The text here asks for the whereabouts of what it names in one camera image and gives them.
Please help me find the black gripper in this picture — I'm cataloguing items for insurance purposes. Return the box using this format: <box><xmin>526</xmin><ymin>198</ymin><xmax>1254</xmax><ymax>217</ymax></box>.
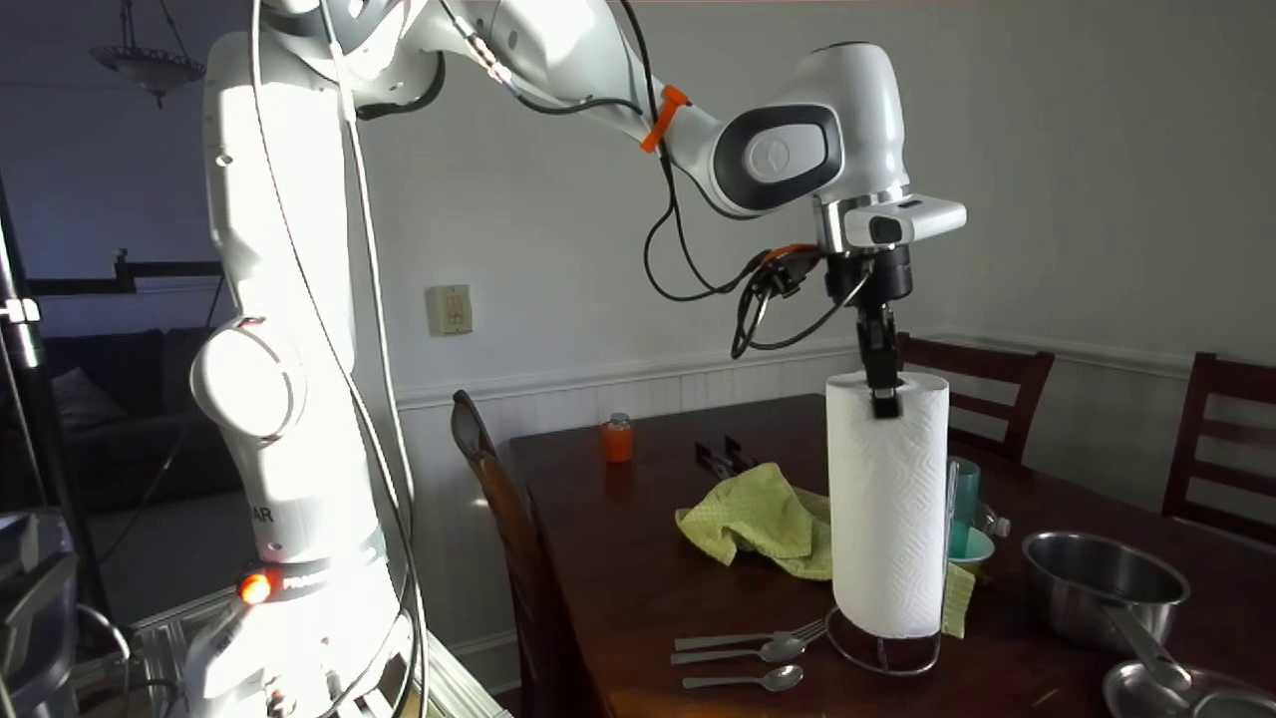
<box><xmin>821</xmin><ymin>242</ymin><xmax>920</xmax><ymax>421</ymax></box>

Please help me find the white paper towel roll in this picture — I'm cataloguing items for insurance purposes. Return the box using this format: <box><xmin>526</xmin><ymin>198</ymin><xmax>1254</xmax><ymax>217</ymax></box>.
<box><xmin>821</xmin><ymin>368</ymin><xmax>955</xmax><ymax>641</ymax></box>

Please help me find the dark wooden chair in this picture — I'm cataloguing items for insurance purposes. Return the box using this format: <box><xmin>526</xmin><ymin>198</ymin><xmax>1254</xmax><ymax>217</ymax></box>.
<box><xmin>445</xmin><ymin>388</ymin><xmax>571</xmax><ymax>718</ymax></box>
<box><xmin>889</xmin><ymin>331</ymin><xmax>1060</xmax><ymax>471</ymax></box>
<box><xmin>1158</xmin><ymin>347</ymin><xmax>1276</xmax><ymax>550</ymax></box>

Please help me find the teal plastic cup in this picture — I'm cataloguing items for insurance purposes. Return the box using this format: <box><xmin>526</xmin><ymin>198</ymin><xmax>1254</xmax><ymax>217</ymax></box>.
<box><xmin>944</xmin><ymin>453</ymin><xmax>987</xmax><ymax>561</ymax></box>

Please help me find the green cloth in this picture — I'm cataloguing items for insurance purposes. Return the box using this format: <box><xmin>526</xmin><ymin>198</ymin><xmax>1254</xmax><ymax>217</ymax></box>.
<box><xmin>669</xmin><ymin>457</ymin><xmax>980</xmax><ymax>641</ymax></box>

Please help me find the teal bowl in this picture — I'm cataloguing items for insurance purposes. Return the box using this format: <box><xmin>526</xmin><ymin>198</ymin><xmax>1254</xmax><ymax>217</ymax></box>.
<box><xmin>944</xmin><ymin>521</ymin><xmax>1000</xmax><ymax>569</ymax></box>

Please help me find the orange juice bottle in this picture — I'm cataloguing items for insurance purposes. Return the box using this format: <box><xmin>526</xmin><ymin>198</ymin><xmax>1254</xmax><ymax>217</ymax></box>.
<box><xmin>596</xmin><ymin>411</ymin><xmax>637</xmax><ymax>471</ymax></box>

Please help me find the steel fork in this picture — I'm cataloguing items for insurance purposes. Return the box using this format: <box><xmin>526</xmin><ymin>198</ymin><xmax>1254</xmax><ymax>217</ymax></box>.
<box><xmin>669</xmin><ymin>616</ymin><xmax>833</xmax><ymax>658</ymax></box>

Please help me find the steel spoon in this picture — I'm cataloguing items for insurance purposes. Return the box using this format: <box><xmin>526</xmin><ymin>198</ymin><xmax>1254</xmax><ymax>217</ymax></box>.
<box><xmin>679</xmin><ymin>662</ymin><xmax>810</xmax><ymax>698</ymax></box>
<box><xmin>667</xmin><ymin>633</ymin><xmax>811</xmax><ymax>669</ymax></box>

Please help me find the steel pot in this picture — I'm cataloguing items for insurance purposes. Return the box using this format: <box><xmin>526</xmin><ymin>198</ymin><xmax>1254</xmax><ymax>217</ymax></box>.
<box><xmin>1015</xmin><ymin>525</ymin><xmax>1198</xmax><ymax>698</ymax></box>

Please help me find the dark sofa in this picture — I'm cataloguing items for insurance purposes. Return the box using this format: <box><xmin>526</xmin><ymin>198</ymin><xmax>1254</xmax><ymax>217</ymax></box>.
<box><xmin>34</xmin><ymin>324</ymin><xmax>260</xmax><ymax>520</ymax></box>

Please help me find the orange cable connector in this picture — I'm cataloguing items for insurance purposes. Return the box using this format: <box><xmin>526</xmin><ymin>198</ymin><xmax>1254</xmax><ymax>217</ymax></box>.
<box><xmin>761</xmin><ymin>238</ymin><xmax>821</xmax><ymax>292</ymax></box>

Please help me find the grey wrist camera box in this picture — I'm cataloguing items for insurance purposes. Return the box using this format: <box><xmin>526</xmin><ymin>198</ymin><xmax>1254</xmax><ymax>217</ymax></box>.
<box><xmin>827</xmin><ymin>193</ymin><xmax>972</xmax><ymax>255</ymax></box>

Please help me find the black cable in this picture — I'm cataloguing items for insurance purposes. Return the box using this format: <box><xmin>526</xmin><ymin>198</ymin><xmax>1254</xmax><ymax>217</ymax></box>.
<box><xmin>637</xmin><ymin>130</ymin><xmax>879</xmax><ymax>363</ymax></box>

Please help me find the wire paper towel holder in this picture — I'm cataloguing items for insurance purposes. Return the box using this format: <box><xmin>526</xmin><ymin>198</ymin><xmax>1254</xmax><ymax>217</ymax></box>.
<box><xmin>821</xmin><ymin>604</ymin><xmax>954</xmax><ymax>681</ymax></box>

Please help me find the orange strap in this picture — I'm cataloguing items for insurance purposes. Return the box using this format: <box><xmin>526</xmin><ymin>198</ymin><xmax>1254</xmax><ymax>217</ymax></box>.
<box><xmin>637</xmin><ymin>80</ymin><xmax>696</xmax><ymax>155</ymax></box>

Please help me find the wall switch plate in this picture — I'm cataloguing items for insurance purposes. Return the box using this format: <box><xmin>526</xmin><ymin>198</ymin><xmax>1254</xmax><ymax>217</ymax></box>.
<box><xmin>421</xmin><ymin>280</ymin><xmax>479</xmax><ymax>344</ymax></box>

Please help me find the white cable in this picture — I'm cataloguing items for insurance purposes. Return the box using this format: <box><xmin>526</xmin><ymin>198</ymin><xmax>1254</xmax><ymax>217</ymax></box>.
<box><xmin>243</xmin><ymin>0</ymin><xmax>429</xmax><ymax>718</ymax></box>

